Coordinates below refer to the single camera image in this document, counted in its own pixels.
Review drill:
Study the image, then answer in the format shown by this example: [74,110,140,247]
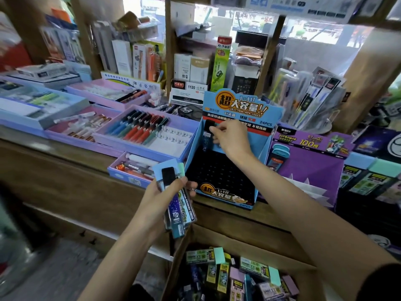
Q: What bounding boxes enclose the person's left hand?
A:
[133,178,199,240]

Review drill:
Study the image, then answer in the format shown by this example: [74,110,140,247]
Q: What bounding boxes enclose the person's right hand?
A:
[209,120,255,164]

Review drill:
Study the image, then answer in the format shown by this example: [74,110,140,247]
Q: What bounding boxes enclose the black capped pencil lead case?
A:
[201,120,217,153]

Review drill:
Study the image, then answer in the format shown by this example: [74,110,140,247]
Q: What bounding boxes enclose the bundle of pencil lead cases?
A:
[152,159,197,239]

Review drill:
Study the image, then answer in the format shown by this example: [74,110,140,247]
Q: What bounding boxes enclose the person's left forearm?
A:
[78,221,159,301]

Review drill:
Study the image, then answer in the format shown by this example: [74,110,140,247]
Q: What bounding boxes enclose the person's right forearm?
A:
[230,152,400,301]

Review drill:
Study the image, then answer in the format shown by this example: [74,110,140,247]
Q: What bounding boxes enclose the blue cardboard display box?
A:
[184,88,285,210]

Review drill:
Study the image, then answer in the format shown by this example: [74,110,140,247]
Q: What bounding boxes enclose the purple pen display tray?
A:
[93,105,201,162]

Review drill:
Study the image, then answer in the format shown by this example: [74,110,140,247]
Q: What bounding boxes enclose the white labelled box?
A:
[169,79,209,106]

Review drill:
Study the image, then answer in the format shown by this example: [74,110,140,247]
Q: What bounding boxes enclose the small blue pen tray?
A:
[107,152,188,189]

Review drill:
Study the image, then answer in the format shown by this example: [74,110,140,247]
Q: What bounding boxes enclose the blue capped lead case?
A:
[267,143,291,172]

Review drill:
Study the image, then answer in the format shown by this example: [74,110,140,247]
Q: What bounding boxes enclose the black calculator package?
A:
[231,65,260,96]

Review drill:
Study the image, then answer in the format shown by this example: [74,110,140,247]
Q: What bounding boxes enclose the white small box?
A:
[174,53,192,82]
[190,56,210,85]

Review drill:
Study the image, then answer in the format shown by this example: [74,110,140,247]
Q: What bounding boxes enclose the green refill box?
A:
[210,36,233,93]

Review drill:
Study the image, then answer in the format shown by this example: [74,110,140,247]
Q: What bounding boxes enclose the row of coloured pens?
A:
[106,110,170,145]

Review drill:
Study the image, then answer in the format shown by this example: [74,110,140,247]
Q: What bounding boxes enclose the brown cardboard carton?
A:
[161,224,328,301]

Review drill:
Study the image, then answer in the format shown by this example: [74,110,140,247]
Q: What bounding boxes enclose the purple cardboard display box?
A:
[266,123,355,211]

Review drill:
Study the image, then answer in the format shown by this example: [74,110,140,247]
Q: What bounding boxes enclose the rack of pen packets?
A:
[266,66,346,133]

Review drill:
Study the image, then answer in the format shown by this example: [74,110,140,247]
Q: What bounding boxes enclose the pile of pencil lead cases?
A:
[177,247,300,301]

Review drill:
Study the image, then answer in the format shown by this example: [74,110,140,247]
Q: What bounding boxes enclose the orange pen package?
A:
[132,43,162,82]

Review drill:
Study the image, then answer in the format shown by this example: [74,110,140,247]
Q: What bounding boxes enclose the white sign strip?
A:
[100,71,158,92]

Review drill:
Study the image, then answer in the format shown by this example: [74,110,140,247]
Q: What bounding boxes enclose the wooden counter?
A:
[0,125,314,267]

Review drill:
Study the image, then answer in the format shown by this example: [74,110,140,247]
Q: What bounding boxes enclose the row of brown white pens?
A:
[54,111,112,143]

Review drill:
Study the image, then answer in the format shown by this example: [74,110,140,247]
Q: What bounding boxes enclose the pink tray with white pens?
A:
[64,78,151,112]

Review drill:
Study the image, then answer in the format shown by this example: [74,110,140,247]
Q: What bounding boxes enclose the tall white box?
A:
[112,39,133,78]

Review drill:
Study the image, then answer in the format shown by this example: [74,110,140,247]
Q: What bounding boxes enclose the pink pen display tray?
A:
[45,105,124,158]

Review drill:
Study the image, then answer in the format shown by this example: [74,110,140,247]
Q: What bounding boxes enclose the dark starry display box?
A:
[352,125,401,164]

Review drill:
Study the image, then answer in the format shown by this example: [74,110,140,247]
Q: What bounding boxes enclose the row of pastel capped lead cases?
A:
[339,152,401,205]

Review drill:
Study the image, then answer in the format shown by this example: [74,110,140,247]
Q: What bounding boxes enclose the white poster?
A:
[244,0,386,25]

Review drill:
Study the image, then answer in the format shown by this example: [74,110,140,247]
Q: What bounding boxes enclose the large light blue display box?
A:
[0,79,90,138]

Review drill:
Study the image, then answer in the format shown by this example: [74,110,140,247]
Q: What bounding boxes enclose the stack of white flat boxes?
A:
[5,62,82,89]

